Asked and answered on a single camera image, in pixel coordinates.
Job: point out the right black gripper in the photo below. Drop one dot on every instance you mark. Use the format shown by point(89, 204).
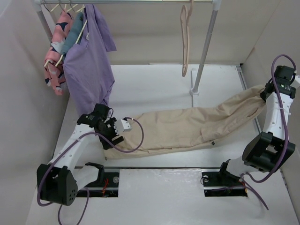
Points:
point(263, 95)

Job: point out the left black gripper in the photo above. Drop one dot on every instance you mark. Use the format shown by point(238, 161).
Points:
point(105, 143)

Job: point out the beige trousers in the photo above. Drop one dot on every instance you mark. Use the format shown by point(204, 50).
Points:
point(196, 128)

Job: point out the beige plastic hanger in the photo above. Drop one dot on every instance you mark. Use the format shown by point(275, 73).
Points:
point(185, 15)

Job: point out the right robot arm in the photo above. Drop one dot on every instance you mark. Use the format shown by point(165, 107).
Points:
point(271, 148)

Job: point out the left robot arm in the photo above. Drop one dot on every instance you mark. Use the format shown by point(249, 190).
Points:
point(59, 181)

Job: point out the purple t-shirt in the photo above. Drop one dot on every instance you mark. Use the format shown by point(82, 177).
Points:
point(87, 68)

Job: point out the pink patterned garment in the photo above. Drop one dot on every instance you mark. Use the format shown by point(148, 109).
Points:
point(54, 76)

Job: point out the teal garment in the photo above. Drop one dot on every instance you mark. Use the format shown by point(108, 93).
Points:
point(73, 33)

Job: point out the metal clothes rack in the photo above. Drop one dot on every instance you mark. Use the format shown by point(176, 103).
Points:
point(194, 92)

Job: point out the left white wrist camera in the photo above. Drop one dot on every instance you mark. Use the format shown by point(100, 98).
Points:
point(121, 126)

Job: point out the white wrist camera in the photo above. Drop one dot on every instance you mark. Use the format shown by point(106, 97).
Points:
point(296, 82)
point(121, 126)

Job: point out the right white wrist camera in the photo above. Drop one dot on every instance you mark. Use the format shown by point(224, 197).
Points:
point(296, 82)

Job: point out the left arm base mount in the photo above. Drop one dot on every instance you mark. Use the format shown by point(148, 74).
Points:
point(107, 187)

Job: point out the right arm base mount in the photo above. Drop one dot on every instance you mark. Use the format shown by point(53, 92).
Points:
point(221, 186)

